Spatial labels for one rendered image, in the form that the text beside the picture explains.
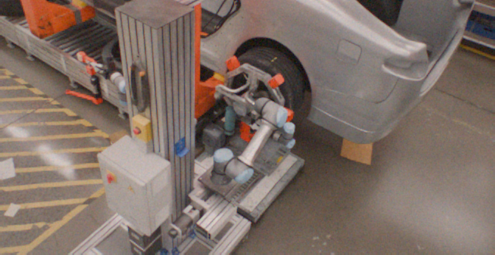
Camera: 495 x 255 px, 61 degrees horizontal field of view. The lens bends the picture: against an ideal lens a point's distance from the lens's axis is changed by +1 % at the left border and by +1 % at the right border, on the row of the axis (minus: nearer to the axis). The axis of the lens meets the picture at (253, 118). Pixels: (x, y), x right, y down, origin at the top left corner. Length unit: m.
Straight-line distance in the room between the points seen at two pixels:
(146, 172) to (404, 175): 2.76
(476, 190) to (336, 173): 1.34
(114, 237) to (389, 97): 2.18
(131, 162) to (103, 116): 2.20
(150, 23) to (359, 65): 1.57
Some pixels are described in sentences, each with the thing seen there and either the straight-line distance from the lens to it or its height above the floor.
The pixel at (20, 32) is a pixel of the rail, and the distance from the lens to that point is 5.29.
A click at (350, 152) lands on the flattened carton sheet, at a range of 4.31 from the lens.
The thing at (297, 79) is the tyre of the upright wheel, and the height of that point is 1.05.
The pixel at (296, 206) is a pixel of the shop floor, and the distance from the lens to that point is 3.73.
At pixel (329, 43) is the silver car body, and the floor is 1.48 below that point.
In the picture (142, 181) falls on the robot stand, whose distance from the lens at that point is 2.23.
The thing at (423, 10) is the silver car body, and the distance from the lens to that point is 4.57.
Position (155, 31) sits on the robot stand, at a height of 2.02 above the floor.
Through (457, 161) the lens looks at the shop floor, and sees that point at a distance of 4.76.
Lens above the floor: 2.95
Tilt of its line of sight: 42 degrees down
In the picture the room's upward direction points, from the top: 8 degrees clockwise
